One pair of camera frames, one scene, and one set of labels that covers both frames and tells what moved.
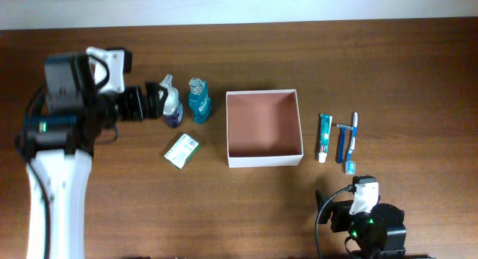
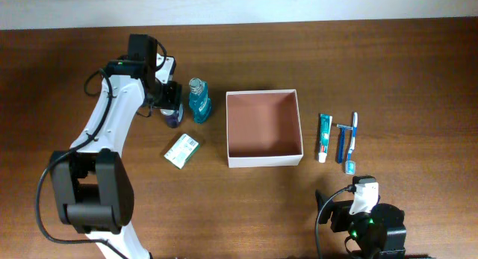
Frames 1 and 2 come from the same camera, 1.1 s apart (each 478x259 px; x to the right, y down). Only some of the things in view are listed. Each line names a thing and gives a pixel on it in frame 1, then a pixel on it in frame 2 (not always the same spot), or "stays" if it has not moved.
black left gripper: (151, 100) to (170, 96)
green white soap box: (181, 151) stays
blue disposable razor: (342, 140) stays
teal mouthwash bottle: (199, 100) stays
